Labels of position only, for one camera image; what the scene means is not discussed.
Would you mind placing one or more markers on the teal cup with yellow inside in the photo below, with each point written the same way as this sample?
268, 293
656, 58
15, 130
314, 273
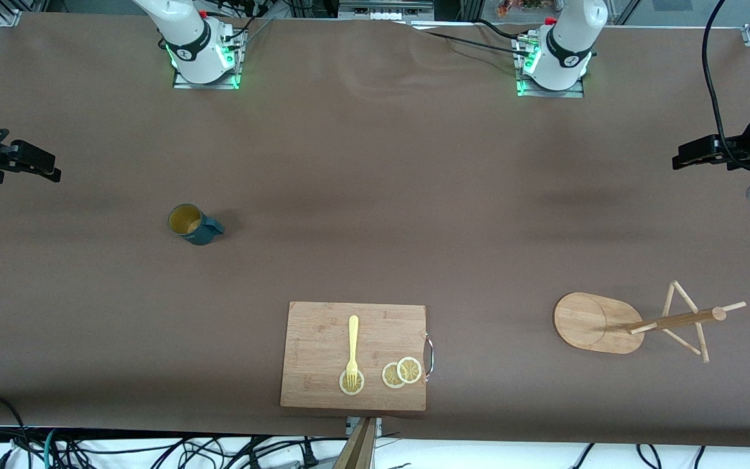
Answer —
193, 225

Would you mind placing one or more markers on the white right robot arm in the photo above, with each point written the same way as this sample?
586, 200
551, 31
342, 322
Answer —
193, 45

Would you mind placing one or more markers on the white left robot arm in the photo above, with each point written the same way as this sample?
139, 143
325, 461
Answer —
564, 58

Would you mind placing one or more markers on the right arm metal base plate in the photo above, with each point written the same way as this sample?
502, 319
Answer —
206, 85

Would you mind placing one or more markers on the grey power strip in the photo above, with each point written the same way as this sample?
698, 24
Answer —
385, 10

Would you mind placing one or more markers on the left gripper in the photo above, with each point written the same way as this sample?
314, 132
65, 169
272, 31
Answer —
744, 151

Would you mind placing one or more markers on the yellow plastic fork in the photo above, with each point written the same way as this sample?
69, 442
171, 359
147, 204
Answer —
353, 339

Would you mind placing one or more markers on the lemon slice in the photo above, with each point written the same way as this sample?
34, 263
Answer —
409, 370
344, 387
389, 378

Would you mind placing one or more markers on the wooden post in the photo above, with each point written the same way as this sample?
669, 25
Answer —
357, 453

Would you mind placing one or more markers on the wooden mug rack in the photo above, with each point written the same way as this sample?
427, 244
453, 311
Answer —
590, 322

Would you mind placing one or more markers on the bamboo cutting board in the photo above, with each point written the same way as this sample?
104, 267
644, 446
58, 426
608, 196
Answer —
323, 345

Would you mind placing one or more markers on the metal bracket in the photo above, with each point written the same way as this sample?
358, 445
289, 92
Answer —
350, 425

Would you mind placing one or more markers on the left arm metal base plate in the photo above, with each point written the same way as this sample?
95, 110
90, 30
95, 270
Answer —
551, 94

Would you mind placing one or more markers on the brown table cover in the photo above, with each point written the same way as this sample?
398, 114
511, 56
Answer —
375, 195

